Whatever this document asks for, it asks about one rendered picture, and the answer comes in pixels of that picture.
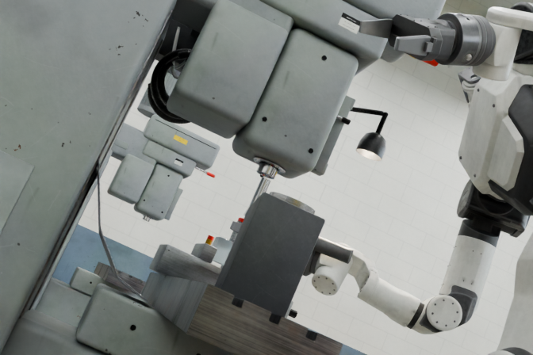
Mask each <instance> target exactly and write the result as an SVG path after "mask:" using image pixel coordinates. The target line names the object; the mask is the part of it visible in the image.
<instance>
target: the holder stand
mask: <svg viewBox="0 0 533 355"><path fill-rule="evenodd" d="M314 214H315V210H314V209H313V208H311V207H309V206H308V205H307V204H305V203H303V202H301V201H299V200H296V199H294V198H292V197H289V196H287V195H284V194H281V193H276V192H270V194H269V193H265V192H263V193H262V194H261V195H260V197H259V198H258V199H257V200H256V201H255V202H254V203H253V204H252V205H251V206H250V208H249V209H248V211H247V214H246V216H245V218H244V220H243V223H242V225H241V227H240V230H239V232H238V234H237V236H236V239H235V241H234V243H233V245H232V248H231V250H230V252H229V254H228V257H227V259H226V261H225V263H224V266H223V268H222V270H221V272H220V275H219V277H218V279H217V282H216V284H215V287H218V288H220V289H222V290H224V291H226V292H229V293H231V294H233V295H234V297H236V298H239V299H242V300H246V301H248V302H251V303H253V304H255V305H257V306H260V307H262V308H264V309H267V310H268V311H271V314H274V315H279V316H281V317H284V318H285V317H286V313H287V311H288V309H289V307H290V304H291V302H292V299H293V297H294V294H295V292H296V290H297V287H298V285H299V283H300V281H301V278H302V275H303V273H304V271H305V268H306V266H307V264H308V262H309V259H310V257H311V254H312V252H313V249H314V247H315V245H316V242H317V239H318V238H319V236H320V233H321V230H322V228H323V226H324V223H325V219H323V218H321V217H319V216H316V215H314Z"/></svg>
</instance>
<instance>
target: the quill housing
mask: <svg viewBox="0 0 533 355"><path fill-rule="evenodd" d="M358 65H359V63H358V60H357V59H356V57H355V56H354V55H352V54H351V53H349V52H347V51H345V50H343V49H342V48H339V47H337V46H335V45H334V44H331V43H329V42H327V41H326V40H323V39H321V38H319V37H318V36H315V35H313V34H312V33H310V32H307V31H306V30H304V29H300V28H296V29H292V30H291V31H290V33H289V35H288V37H287V40H286V42H285V45H284V47H283V49H282V51H281V54H280V56H279V57H278V60H277V62H276V64H275V66H274V69H273V71H272V73H271V75H270V77H269V80H268V82H267V84H266V86H265V89H264V91H263V93H262V95H261V97H260V99H259V102H258V104H257V105H256V108H255V111H254V112H253V114H252V117H251V119H250V121H249V123H248V124H247V125H246V126H245V127H243V128H242V129H241V130H240V131H239V132H238V133H236V135H235V138H234V140H233V141H232V149H233V151H234V152H235V153H236V154H237V155H239V156H240V157H243V158H245V159H247V160H249V161H251V162H253V163H255V164H257V165H259V164H258V163H256V162H255V161H254V159H253V158H254V157H255V156H259V157H262V158H266V159H269V160H271V161H272V162H276V163H277V164H278V165H280V166H282V167H283V168H285V169H286V173H285V174H279V173H277V174H279V175H281V176H283V177H284V178H289V179H293V178H296V177H299V176H301V175H302V174H306V173H308V172H310V171H312V170H313V169H314V167H315V166H316V163H317V161H318V159H319V157H320V154H321V151H322V150H323V148H324V145H325V143H326V140H327V138H328V135H329V133H330V131H331V129H332V126H333V124H334V122H335V120H336V117H337V115H338V113H339V110H340V108H341V105H342V104H343V100H344V98H345V97H346V94H347V91H348V89H349V87H350V85H351V82H352V80H353V77H354V76H355V72H356V71H357V69H358Z"/></svg>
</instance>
